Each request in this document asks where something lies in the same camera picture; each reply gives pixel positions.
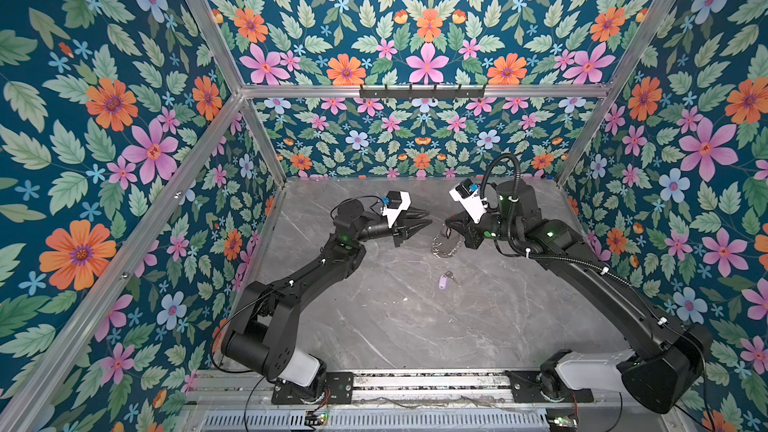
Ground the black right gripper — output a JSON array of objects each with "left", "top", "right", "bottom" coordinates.
[{"left": 443, "top": 208, "right": 522, "bottom": 250}]

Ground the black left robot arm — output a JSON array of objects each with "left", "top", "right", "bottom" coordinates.
[{"left": 220, "top": 191, "right": 432, "bottom": 395}]

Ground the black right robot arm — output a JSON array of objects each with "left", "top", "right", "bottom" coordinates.
[{"left": 445, "top": 179, "right": 712, "bottom": 414}]

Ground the purple tag key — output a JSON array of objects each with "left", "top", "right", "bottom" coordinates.
[{"left": 438, "top": 274, "right": 460, "bottom": 290}]

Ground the aluminium back top beam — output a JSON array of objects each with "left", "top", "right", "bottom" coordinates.
[{"left": 240, "top": 84, "right": 608, "bottom": 100}]

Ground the aluminium beam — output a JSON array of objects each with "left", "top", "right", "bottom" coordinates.
[
  {"left": 1, "top": 92, "right": 244, "bottom": 431},
  {"left": 240, "top": 84, "right": 608, "bottom": 100}
]

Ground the aluminium left top beam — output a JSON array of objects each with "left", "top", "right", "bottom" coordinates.
[{"left": 1, "top": 92, "right": 244, "bottom": 431}]

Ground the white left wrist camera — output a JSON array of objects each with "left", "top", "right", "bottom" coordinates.
[{"left": 381, "top": 191, "right": 411, "bottom": 229}]

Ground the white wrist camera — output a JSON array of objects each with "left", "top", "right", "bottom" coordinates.
[
  {"left": 449, "top": 178, "right": 488, "bottom": 224},
  {"left": 381, "top": 191, "right": 411, "bottom": 229}
]

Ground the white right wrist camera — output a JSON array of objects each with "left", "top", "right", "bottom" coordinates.
[{"left": 449, "top": 178, "right": 488, "bottom": 224}]

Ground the black corrugated cable conduit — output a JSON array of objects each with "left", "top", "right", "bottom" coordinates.
[{"left": 478, "top": 152, "right": 522, "bottom": 253}]

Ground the black hook rail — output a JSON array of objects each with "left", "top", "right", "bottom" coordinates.
[{"left": 358, "top": 84, "right": 486, "bottom": 100}]

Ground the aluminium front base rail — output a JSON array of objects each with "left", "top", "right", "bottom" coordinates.
[{"left": 186, "top": 368, "right": 647, "bottom": 411}]

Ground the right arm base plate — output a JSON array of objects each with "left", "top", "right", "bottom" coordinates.
[{"left": 503, "top": 369, "right": 594, "bottom": 404}]

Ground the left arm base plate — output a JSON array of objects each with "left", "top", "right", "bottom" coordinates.
[{"left": 271, "top": 372, "right": 355, "bottom": 406}]

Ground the white perforated cable duct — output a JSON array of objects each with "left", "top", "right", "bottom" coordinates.
[{"left": 200, "top": 409, "right": 550, "bottom": 431}]

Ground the aluminium back left post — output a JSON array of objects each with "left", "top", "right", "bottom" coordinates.
[{"left": 185, "top": 0, "right": 286, "bottom": 191}]

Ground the aluminium post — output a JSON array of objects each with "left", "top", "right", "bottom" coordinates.
[
  {"left": 185, "top": 0, "right": 286, "bottom": 191},
  {"left": 556, "top": 0, "right": 677, "bottom": 190}
]

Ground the aluminium back right post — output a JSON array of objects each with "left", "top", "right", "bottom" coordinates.
[{"left": 556, "top": 0, "right": 677, "bottom": 190}]

